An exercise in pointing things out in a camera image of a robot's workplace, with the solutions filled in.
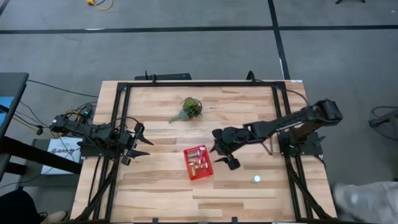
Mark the pink pill bottle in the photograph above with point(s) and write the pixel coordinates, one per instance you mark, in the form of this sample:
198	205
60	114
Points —
202	155

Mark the black table frame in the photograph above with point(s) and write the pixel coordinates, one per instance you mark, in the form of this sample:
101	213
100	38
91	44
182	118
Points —
202	84

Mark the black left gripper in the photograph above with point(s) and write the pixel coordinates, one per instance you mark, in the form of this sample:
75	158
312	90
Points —
126	141

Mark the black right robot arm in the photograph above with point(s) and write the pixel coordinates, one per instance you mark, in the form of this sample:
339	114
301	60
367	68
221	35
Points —
295	119

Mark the orange pill bottle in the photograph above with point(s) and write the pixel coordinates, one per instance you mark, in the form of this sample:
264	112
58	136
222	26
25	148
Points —
192	160

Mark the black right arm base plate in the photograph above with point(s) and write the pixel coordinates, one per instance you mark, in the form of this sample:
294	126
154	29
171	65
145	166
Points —
314	146

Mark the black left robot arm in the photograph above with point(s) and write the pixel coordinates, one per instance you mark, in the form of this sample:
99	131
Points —
93	130

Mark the yellow pill bottle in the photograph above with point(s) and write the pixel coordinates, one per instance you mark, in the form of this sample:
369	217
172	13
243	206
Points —
199	166

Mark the person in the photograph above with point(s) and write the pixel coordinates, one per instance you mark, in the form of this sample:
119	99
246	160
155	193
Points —
15	208
373	199

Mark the black flat bar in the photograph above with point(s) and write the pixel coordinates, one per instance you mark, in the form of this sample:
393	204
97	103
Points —
168	76

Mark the potted succulent black pot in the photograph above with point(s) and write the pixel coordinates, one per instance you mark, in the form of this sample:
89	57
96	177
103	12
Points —
191	109

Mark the dark wooden beam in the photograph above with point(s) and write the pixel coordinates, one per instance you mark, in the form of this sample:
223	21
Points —
31	152

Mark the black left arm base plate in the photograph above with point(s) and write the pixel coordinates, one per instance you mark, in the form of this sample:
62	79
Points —
93	152

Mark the grey desk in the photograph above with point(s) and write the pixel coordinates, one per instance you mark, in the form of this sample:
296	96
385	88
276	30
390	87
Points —
15	84

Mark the red plastic basket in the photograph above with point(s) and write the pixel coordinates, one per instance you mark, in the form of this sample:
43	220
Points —
202	175

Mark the white paper sheet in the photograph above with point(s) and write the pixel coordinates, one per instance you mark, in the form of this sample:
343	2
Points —
59	144

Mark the blue screen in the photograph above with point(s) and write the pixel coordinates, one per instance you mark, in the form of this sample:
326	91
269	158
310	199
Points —
6	105

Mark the white-capped pill bottle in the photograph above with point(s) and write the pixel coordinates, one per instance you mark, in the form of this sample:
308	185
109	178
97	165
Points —
256	179

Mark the black power box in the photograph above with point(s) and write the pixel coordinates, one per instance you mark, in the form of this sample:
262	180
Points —
87	112

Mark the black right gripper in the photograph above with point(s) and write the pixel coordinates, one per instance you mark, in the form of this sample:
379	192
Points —
233	137

